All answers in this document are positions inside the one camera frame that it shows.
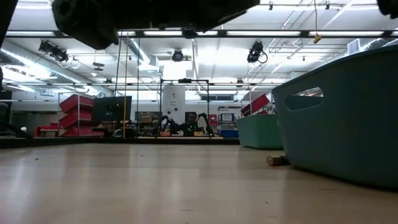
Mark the dark blue-teal plastic bin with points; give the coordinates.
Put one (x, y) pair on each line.
(342, 130)

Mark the light teal plastic bin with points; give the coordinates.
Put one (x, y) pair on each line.
(258, 132)

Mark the black copper-top battery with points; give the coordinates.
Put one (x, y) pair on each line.
(275, 160)

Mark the small black robot arm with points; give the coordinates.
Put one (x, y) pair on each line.
(166, 123)
(206, 121)

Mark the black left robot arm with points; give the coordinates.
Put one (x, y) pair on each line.
(7, 18)

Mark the yellow hanging connector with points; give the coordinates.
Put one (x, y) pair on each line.
(317, 38)

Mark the white column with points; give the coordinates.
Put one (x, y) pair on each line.
(174, 99)

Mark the black monitor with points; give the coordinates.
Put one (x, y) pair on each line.
(112, 109)

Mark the black overhead rig beam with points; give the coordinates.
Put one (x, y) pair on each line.
(280, 33)

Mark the red storage bin rack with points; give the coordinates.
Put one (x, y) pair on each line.
(256, 104)
(76, 115)

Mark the person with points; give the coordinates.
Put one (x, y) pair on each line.
(190, 126)

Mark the small yellow box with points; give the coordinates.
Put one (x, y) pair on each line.
(198, 133)

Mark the blue crate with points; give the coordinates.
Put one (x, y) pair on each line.
(229, 133)

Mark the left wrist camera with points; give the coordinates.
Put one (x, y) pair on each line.
(189, 32)

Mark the black ceiling camera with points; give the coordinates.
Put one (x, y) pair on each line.
(53, 51)
(178, 55)
(256, 49)

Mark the silver ventilation duct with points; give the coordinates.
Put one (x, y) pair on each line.
(31, 62)

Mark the black aluminium table frame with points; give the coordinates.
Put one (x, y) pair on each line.
(62, 142)

